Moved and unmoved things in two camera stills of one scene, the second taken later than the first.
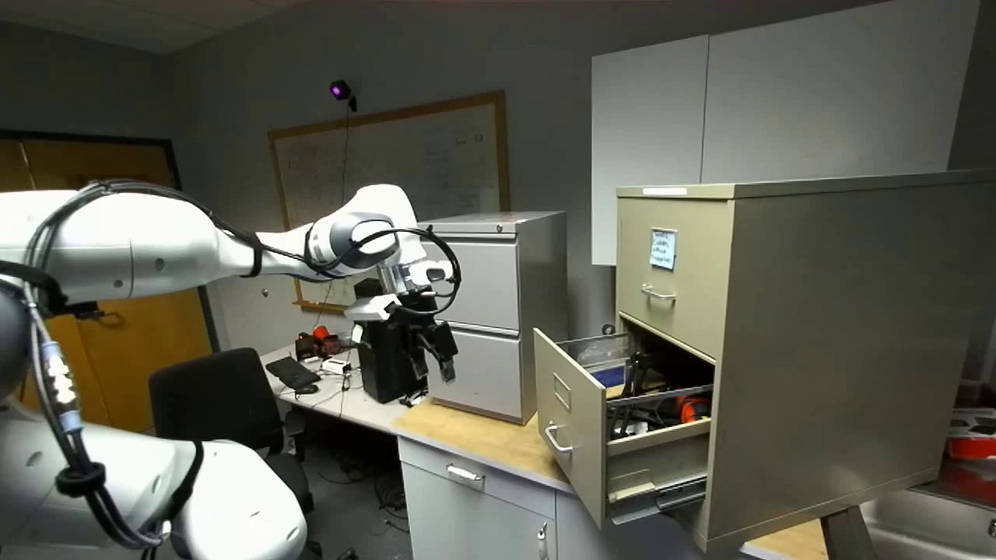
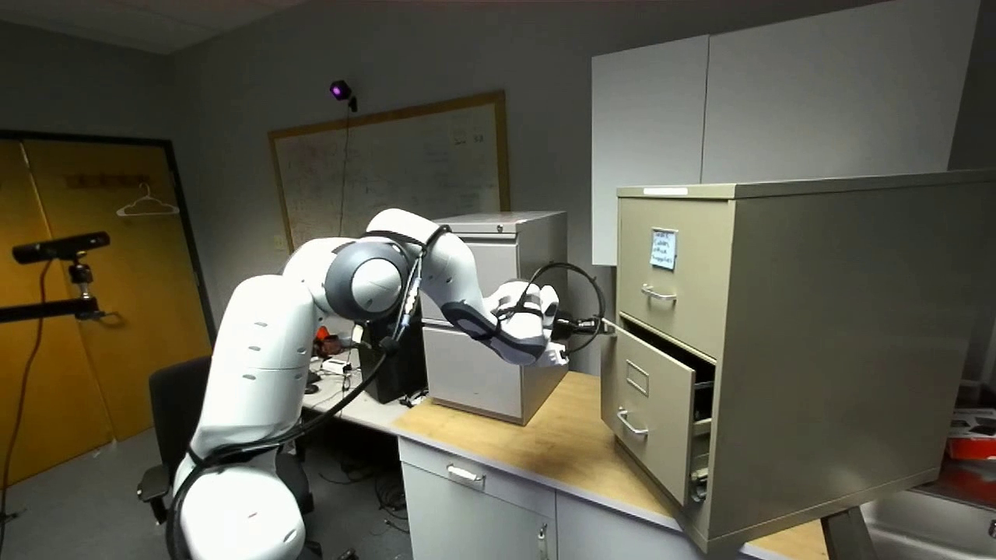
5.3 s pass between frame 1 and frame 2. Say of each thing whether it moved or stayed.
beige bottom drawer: moved
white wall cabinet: stayed
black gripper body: moved
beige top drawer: stayed
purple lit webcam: stayed
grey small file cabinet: stayed
